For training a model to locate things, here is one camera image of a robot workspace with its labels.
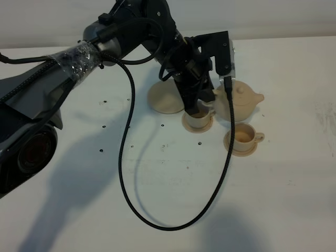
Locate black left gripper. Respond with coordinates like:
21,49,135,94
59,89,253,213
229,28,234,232
155,28,215,115

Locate beige ceramic teapot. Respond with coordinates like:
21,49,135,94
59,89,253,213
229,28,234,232
202,81,265,122

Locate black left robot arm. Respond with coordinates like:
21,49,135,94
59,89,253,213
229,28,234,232
1,1,213,195

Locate beige teacup near teapot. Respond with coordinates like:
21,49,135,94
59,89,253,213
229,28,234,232
184,110,215,130

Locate beige saucer near teapot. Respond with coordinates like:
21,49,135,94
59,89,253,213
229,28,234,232
182,113,213,133

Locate beige saucer far right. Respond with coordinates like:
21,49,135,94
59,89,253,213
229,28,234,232
223,132,257,157

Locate beige teacup far right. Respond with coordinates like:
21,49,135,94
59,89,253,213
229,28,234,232
233,122,265,153

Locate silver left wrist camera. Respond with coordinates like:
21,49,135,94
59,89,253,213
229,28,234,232
193,30,237,81

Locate black braided camera cable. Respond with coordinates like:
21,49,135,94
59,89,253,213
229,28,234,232
0,19,236,232

